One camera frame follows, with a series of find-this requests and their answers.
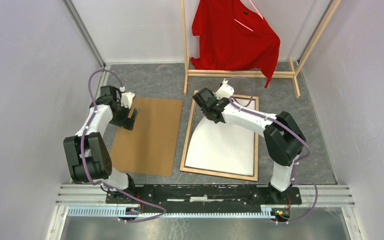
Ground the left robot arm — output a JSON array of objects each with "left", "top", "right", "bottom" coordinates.
[{"left": 63, "top": 85, "right": 139, "bottom": 204}]

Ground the pink clothes hanger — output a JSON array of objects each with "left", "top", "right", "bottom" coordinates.
[{"left": 231, "top": 0, "right": 264, "bottom": 32}]

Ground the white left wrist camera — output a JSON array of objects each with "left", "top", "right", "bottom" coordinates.
[{"left": 119, "top": 86, "right": 136, "bottom": 109}]

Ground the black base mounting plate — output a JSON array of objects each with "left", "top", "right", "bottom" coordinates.
[{"left": 105, "top": 184, "right": 303, "bottom": 214}]

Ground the red t-shirt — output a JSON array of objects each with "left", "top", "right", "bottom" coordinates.
[{"left": 190, "top": 0, "right": 281, "bottom": 88}]

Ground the landscape photo print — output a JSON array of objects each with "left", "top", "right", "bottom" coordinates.
[{"left": 184, "top": 96, "right": 257, "bottom": 177}]

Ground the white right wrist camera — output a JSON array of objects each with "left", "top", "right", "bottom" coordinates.
[{"left": 214, "top": 78, "right": 235, "bottom": 100}]

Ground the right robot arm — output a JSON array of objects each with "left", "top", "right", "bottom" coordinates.
[{"left": 192, "top": 88, "right": 311, "bottom": 204}]

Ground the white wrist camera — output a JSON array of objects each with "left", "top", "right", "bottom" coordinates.
[
  {"left": 214, "top": 78, "right": 235, "bottom": 100},
  {"left": 119, "top": 86, "right": 136, "bottom": 109}
]

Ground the brown backing board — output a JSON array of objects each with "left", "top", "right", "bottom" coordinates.
[{"left": 110, "top": 97, "right": 183, "bottom": 177}]

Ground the wooden clothes rack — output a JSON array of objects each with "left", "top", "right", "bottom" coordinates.
[{"left": 180, "top": 0, "right": 342, "bottom": 98}]

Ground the wooden picture frame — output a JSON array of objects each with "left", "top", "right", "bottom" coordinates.
[{"left": 179, "top": 90, "right": 260, "bottom": 182}]

